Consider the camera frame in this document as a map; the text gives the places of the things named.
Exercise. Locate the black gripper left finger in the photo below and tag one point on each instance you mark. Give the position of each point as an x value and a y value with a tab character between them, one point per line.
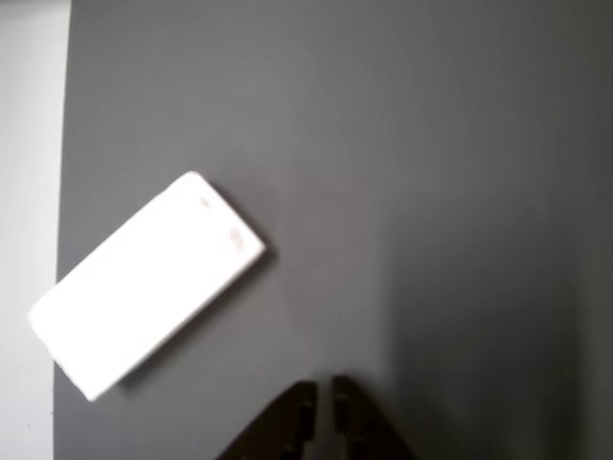
287	426

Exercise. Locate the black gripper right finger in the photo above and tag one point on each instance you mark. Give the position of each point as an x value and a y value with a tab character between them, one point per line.
356	421

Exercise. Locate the white rectangular block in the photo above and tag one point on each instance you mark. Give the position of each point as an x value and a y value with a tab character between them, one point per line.
148	287

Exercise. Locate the grey table mat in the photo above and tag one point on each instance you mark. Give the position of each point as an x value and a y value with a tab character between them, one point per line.
383	167

